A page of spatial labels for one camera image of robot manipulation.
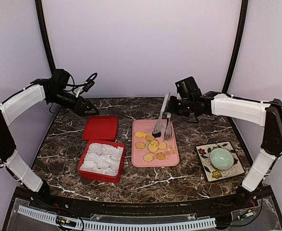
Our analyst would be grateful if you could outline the floral square plate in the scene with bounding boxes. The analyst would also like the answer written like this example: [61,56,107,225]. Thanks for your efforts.
[196,141,245,182]

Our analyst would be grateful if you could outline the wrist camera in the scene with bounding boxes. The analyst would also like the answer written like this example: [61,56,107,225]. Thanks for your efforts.
[51,69,71,89]
[175,77,202,101]

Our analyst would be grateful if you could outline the clear wrapped star candies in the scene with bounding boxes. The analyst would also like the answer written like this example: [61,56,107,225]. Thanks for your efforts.
[164,145,177,156]

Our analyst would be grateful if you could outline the pink tray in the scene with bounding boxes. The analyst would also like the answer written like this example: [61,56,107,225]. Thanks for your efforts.
[131,119,180,167]

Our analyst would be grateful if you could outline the right black frame post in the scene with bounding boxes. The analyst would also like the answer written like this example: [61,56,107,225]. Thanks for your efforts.
[222,0,249,93]

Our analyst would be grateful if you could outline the black round cookie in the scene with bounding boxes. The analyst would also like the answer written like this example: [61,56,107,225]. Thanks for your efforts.
[152,131,161,138]

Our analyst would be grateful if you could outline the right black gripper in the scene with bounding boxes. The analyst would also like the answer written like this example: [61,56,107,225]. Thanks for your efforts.
[167,96,193,117]

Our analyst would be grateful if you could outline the metal serving tongs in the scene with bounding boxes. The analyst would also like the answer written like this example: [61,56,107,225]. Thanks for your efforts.
[152,92,173,141]

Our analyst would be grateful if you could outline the round orange cookie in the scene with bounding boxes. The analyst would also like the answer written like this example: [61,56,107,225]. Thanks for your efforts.
[157,153,166,160]

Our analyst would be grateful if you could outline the flower cookie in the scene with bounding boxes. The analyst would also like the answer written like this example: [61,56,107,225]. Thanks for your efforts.
[135,141,145,149]
[143,153,154,162]

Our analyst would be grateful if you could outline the light green bowl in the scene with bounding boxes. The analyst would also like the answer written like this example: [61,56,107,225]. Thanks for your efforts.
[209,148,234,170]

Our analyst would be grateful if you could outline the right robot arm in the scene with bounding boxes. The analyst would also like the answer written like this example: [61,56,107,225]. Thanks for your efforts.
[165,91,282,209]

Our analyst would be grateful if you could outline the round tan cookie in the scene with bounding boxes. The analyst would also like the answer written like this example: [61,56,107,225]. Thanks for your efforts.
[146,135,155,141]

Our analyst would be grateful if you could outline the red cookie box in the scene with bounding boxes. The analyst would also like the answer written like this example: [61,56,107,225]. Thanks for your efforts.
[77,140,126,183]

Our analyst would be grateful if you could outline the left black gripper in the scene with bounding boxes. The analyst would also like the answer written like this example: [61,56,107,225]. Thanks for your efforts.
[48,89,100,117]

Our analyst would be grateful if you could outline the left black frame post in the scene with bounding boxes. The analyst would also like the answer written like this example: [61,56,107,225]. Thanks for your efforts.
[35,0,56,74]

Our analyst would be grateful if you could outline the swirl butter cookie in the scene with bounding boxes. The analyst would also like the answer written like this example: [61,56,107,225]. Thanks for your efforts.
[148,140,159,152]

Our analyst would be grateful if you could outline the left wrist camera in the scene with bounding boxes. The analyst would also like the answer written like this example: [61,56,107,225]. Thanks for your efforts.
[51,69,71,89]

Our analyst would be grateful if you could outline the white cable duct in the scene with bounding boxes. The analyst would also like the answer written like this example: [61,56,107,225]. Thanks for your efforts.
[17,205,216,231]

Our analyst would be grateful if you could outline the fish shaped cookie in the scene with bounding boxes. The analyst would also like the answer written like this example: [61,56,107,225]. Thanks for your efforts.
[135,131,147,139]

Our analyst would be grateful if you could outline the white paper cupcake liners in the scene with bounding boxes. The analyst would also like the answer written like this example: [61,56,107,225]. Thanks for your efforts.
[79,142,124,177]

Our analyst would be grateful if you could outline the red box lid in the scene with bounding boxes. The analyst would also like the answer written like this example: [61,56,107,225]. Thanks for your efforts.
[82,116,119,141]

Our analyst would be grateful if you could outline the black frame post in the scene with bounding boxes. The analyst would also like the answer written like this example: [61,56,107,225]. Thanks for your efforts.
[35,0,56,74]
[222,0,249,93]

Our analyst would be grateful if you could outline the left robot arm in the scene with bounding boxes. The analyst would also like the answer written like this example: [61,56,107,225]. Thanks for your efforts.
[0,83,99,210]

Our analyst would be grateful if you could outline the round waffle cookie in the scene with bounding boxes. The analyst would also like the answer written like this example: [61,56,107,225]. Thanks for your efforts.
[158,142,167,150]

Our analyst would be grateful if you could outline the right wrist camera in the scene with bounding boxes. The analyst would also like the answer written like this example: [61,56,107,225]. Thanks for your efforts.
[175,77,202,101]

